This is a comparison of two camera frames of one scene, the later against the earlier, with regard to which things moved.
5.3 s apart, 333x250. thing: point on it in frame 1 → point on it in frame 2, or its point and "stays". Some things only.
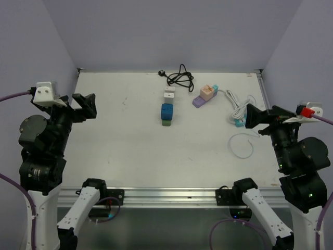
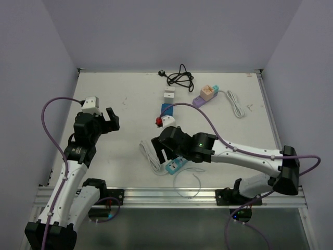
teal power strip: (239, 123) → (176, 164)
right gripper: (255, 115) → (158, 146)
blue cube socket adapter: (167, 111) stays
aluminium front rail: (166, 198) stays
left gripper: (88, 109) → (113, 124)
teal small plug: (215, 87) stays
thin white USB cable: (241, 133) → (192, 169)
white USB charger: (168, 97) stays
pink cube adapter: (207, 92) stays
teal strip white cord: (239, 113) → (151, 153)
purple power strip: (198, 101) stays
